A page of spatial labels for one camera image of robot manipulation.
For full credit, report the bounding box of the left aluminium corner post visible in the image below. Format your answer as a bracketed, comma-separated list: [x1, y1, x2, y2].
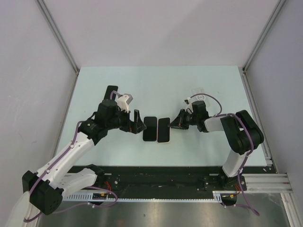
[35, 0, 80, 75]

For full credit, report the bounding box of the right aluminium corner post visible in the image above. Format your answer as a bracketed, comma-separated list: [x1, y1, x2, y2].
[242, 0, 288, 71]

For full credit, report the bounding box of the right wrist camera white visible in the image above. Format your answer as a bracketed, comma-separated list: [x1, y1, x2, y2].
[184, 97, 194, 114]

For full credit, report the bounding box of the white slotted cable duct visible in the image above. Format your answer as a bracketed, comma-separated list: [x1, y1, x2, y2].
[63, 187, 238, 202]

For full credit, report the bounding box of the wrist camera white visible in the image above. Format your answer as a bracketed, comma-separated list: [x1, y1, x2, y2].
[184, 97, 194, 114]
[117, 94, 133, 113]

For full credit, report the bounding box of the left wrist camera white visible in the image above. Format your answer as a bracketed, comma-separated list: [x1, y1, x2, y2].
[117, 94, 133, 113]

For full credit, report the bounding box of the clear magsafe phone case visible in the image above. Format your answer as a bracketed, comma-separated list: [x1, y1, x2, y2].
[191, 87, 212, 107]

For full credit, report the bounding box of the beige pink phone case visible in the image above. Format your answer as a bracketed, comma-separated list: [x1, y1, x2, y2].
[156, 117, 171, 144]

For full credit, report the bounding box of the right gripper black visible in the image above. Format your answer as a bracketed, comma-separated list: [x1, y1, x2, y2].
[169, 109, 199, 130]

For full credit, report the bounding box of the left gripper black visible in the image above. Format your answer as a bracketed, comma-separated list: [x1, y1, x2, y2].
[106, 105, 145, 134]

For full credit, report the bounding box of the small black phone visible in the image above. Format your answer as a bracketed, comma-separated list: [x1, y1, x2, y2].
[104, 85, 118, 100]

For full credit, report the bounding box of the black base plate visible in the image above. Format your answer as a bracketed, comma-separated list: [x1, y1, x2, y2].
[93, 166, 273, 192]

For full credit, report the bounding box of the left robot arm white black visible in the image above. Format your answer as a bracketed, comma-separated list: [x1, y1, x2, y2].
[22, 94, 146, 215]

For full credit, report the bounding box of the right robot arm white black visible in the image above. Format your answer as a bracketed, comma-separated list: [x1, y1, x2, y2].
[168, 101, 264, 190]

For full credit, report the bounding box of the aluminium corner post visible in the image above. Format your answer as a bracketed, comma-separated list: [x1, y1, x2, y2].
[35, 0, 80, 75]
[242, 0, 288, 71]

